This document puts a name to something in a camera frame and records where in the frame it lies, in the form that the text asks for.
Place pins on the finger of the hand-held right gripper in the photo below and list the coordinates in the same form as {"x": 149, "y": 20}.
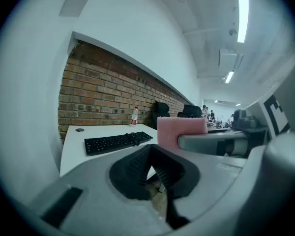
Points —
{"x": 211, "y": 141}

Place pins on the clear water bottle red label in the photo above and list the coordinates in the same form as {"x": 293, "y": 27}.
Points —
{"x": 134, "y": 117}

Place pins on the white ceiling air conditioner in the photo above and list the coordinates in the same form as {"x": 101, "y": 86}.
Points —
{"x": 229, "y": 59}

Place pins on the black keyboard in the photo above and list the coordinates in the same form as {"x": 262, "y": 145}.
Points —
{"x": 116, "y": 141}

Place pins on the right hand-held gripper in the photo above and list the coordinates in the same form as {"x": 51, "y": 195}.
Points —
{"x": 282, "y": 99}

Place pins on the grey office chair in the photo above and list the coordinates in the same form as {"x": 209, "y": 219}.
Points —
{"x": 242, "y": 118}

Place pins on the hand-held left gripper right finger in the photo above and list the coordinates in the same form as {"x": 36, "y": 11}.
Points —
{"x": 201, "y": 171}

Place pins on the black office chair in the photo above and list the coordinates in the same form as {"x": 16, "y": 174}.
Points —
{"x": 191, "y": 111}
{"x": 161, "y": 113}

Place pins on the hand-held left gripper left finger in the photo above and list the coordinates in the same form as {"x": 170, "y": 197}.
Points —
{"x": 93, "y": 181}

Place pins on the long ceiling light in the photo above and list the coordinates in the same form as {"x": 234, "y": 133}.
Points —
{"x": 229, "y": 76}
{"x": 243, "y": 16}

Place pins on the pink cloth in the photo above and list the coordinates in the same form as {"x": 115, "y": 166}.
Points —
{"x": 179, "y": 129}

